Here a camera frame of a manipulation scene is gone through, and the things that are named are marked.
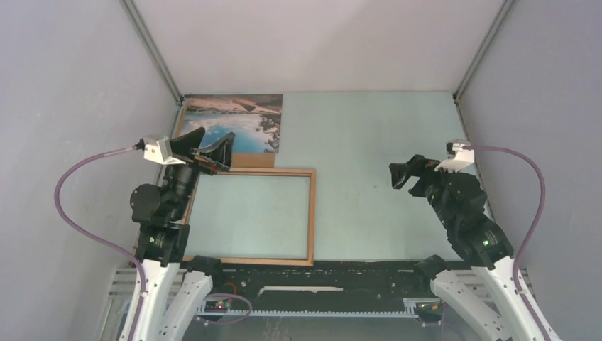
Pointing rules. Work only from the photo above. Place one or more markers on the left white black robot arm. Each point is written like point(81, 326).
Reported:
point(160, 210)

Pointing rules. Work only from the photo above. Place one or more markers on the left corner aluminium profile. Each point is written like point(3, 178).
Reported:
point(141, 28)

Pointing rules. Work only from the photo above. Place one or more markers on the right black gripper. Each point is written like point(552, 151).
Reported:
point(416, 166)

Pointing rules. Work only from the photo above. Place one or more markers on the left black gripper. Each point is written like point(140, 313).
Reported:
point(219, 151)

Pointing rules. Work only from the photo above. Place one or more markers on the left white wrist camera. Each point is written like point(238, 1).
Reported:
point(157, 149)

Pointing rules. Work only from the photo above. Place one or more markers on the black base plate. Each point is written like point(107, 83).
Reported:
point(326, 287)

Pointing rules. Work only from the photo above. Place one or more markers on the landscape photo print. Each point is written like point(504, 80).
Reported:
point(268, 101)

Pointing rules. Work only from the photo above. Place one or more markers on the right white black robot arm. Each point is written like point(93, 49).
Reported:
point(458, 202)

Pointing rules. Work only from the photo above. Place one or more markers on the corner aluminium profile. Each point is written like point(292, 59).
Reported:
point(490, 35)
point(141, 28)

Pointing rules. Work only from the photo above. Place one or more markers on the brown cardboard backing board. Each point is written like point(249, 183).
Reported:
point(251, 160)

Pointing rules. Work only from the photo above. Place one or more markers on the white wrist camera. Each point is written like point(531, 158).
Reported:
point(157, 149)
point(459, 156)

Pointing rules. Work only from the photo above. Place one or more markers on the wooden picture frame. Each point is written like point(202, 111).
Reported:
point(254, 216)

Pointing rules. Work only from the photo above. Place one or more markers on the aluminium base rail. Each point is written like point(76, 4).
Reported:
point(216, 308)

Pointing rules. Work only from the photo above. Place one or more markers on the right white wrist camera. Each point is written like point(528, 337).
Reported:
point(459, 156)

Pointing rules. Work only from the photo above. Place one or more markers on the right corner aluminium profile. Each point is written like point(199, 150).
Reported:
point(490, 35)

